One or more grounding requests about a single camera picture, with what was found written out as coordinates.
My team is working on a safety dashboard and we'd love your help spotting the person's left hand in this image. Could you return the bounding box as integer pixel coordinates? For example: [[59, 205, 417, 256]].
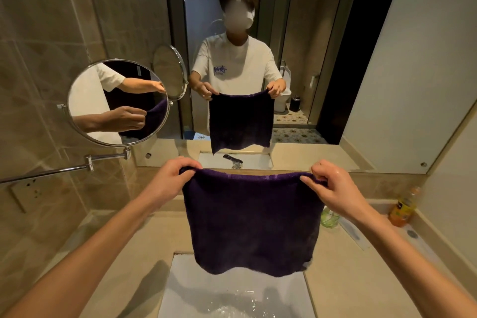
[[141, 156, 203, 212]]

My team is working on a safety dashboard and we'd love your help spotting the person's right hand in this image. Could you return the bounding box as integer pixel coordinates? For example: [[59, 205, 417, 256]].
[[300, 159, 373, 224]]

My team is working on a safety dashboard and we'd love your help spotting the purple cleaning cloth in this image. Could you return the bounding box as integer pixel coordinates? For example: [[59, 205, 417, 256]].
[[180, 166, 328, 278]]

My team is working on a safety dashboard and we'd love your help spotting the white rectangular sink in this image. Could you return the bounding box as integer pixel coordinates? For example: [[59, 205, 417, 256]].
[[158, 252, 318, 318]]

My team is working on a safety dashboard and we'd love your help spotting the person's left forearm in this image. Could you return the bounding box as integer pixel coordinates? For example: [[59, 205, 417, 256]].
[[0, 193, 157, 318]]

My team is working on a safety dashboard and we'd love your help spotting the person's right forearm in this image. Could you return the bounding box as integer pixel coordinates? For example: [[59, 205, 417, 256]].
[[354, 209, 477, 318]]

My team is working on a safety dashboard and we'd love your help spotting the green glass cup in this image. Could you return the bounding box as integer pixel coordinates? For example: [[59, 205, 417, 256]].
[[320, 206, 340, 229]]

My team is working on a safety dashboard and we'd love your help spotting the long clear plastic packet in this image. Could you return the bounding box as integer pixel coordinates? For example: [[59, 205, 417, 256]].
[[338, 217, 370, 251]]

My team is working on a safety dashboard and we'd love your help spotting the orange bottle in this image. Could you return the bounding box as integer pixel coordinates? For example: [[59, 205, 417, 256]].
[[388, 186, 422, 228]]

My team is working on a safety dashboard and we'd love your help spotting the clear sachet with grey disc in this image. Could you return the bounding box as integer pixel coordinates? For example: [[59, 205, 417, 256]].
[[404, 226, 433, 255]]

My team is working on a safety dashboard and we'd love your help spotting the round chrome magnifying mirror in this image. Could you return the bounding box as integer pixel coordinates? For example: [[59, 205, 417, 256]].
[[66, 59, 173, 148]]

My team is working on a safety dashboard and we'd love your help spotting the beige wall socket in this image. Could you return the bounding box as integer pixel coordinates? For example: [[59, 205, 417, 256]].
[[9, 176, 53, 214]]

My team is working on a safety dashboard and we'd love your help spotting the large wall mirror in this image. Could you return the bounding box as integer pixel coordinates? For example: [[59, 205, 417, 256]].
[[130, 0, 477, 175]]

